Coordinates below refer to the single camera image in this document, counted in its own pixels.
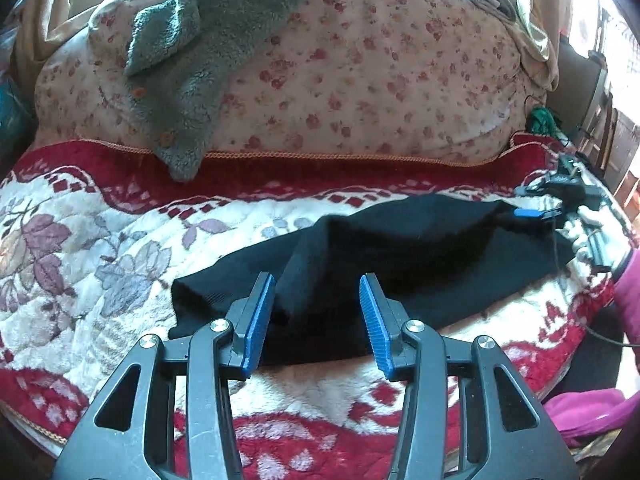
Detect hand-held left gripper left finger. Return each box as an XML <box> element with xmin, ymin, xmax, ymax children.
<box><xmin>52</xmin><ymin>271</ymin><xmax>277</xmax><ymax>480</ymax></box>

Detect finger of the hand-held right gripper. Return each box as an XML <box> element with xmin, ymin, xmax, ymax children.
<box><xmin>515</xmin><ymin>182</ymin><xmax>556</xmax><ymax>200</ymax></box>
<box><xmin>514</xmin><ymin>200</ymin><xmax>566</xmax><ymax>222</ymax></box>

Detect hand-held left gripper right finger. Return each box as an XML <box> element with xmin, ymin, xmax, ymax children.
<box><xmin>359</xmin><ymin>272</ymin><xmax>583</xmax><ymax>480</ymax></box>

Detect black pants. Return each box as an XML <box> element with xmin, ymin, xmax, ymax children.
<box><xmin>168</xmin><ymin>194</ymin><xmax>576</xmax><ymax>367</ymax></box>

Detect person's right forearm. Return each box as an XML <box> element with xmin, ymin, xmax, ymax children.
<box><xmin>611</xmin><ymin>247</ymin><xmax>640</xmax><ymax>326</ymax></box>

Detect person's right hand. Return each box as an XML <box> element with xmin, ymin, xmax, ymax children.
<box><xmin>559</xmin><ymin>206</ymin><xmax>607</xmax><ymax>263</ymax></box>

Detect red white floral blanket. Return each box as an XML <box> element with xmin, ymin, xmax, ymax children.
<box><xmin>0</xmin><ymin>132</ymin><xmax>638</xmax><ymax>480</ymax></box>

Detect beige curtain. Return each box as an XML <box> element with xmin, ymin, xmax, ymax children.
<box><xmin>9</xmin><ymin>0</ymin><xmax>76</xmax><ymax>93</ymax></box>
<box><xmin>487</xmin><ymin>0</ymin><xmax>563</xmax><ymax>92</ymax></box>

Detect floral pink pillow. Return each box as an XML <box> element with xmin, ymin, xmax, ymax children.
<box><xmin>34</xmin><ymin>0</ymin><xmax>532</xmax><ymax>168</ymax></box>

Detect pink garment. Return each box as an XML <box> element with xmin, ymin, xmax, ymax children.
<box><xmin>544</xmin><ymin>386</ymin><xmax>640</xmax><ymax>448</ymax></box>

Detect grey fleece jacket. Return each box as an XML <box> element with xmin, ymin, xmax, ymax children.
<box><xmin>122</xmin><ymin>0</ymin><xmax>346</xmax><ymax>183</ymax></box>

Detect green cord bundle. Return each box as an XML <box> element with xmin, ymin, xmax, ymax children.
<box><xmin>527</xmin><ymin>106</ymin><xmax>557</xmax><ymax>137</ymax></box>

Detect thin black cable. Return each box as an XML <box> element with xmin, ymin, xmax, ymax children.
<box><xmin>550</xmin><ymin>220</ymin><xmax>640</xmax><ymax>348</ymax></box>

